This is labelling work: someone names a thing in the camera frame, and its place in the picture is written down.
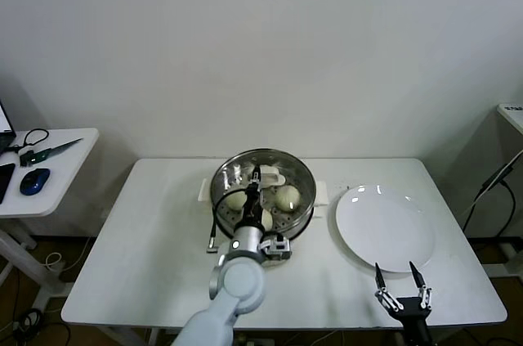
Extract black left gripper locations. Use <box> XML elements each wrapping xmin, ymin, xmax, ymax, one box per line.
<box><xmin>242</xmin><ymin>164</ymin><xmax>269</xmax><ymax>231</ymax></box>

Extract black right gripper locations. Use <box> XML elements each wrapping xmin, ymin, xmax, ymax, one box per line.
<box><xmin>373</xmin><ymin>260</ymin><xmax>434</xmax><ymax>333</ymax></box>

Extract perforated steel steamer basket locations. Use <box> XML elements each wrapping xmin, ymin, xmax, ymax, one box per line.
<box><xmin>198</xmin><ymin>147</ymin><xmax>329</xmax><ymax>240</ymax></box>

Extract white electric cooking pot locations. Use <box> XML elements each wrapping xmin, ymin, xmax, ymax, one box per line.
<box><xmin>216</xmin><ymin>203</ymin><xmax>324</xmax><ymax>268</ymax></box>

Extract white oval plate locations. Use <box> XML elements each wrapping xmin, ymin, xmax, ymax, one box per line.
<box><xmin>334</xmin><ymin>184</ymin><xmax>436</xmax><ymax>273</ymax></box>

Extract white side table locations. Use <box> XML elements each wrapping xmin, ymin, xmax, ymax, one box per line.
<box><xmin>0</xmin><ymin>128</ymin><xmax>100</xmax><ymax>294</ymax></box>

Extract white table with label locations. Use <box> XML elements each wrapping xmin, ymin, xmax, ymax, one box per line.
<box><xmin>495</xmin><ymin>103</ymin><xmax>523</xmax><ymax>137</ymax></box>

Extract blue computer mouse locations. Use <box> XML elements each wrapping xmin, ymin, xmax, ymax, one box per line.
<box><xmin>19</xmin><ymin>167</ymin><xmax>51</xmax><ymax>195</ymax></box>

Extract black smartphone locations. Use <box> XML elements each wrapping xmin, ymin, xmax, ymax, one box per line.
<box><xmin>0</xmin><ymin>163</ymin><xmax>16</xmax><ymax>204</ymax></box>

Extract computer monitor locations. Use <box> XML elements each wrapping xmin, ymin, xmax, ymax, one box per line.
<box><xmin>0</xmin><ymin>102</ymin><xmax>17</xmax><ymax>155</ymax></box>

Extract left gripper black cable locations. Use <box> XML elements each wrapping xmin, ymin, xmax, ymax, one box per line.
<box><xmin>205</xmin><ymin>186</ymin><xmax>251</xmax><ymax>254</ymax></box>

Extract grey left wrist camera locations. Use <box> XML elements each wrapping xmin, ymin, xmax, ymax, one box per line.
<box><xmin>261</xmin><ymin>233</ymin><xmax>295</xmax><ymax>261</ymax></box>

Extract black power cable with adapter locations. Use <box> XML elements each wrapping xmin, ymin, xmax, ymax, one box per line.
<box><xmin>461</xmin><ymin>153</ymin><xmax>520</xmax><ymax>237</ymax></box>

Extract white floor cable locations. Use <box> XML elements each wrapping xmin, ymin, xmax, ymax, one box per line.
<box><xmin>43</xmin><ymin>252</ymin><xmax>65</xmax><ymax>272</ymax></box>

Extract black looped cord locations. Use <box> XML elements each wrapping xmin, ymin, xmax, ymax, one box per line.
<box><xmin>11</xmin><ymin>128</ymin><xmax>50</xmax><ymax>155</ymax></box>

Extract black floor cables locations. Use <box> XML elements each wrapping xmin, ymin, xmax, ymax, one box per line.
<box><xmin>11</xmin><ymin>308</ymin><xmax>47</xmax><ymax>334</ymax></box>

